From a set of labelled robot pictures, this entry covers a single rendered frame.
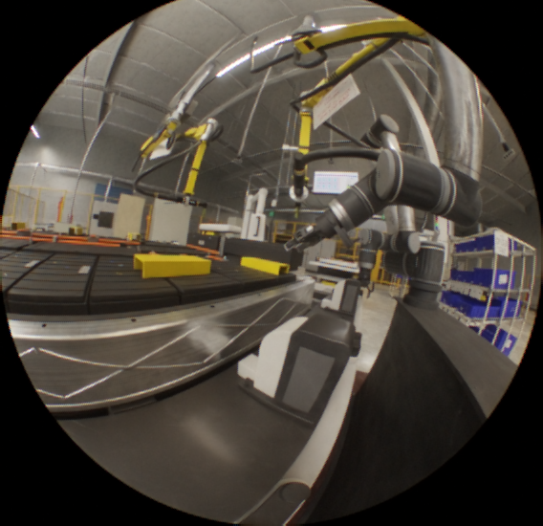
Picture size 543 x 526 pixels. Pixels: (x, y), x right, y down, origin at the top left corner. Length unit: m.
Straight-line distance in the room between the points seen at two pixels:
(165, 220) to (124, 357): 5.00
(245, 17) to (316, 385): 9.55
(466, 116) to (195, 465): 0.63
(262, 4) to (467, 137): 9.07
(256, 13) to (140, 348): 9.40
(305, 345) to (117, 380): 0.21
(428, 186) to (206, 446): 0.48
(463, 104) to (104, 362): 0.64
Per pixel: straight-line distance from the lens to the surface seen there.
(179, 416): 0.24
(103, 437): 0.25
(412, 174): 0.33
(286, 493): 0.21
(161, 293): 0.25
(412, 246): 0.90
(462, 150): 0.42
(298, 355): 0.18
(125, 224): 4.95
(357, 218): 0.45
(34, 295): 0.26
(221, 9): 9.59
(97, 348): 0.19
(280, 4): 9.20
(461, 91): 0.46
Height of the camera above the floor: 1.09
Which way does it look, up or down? 3 degrees down
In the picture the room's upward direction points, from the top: 9 degrees clockwise
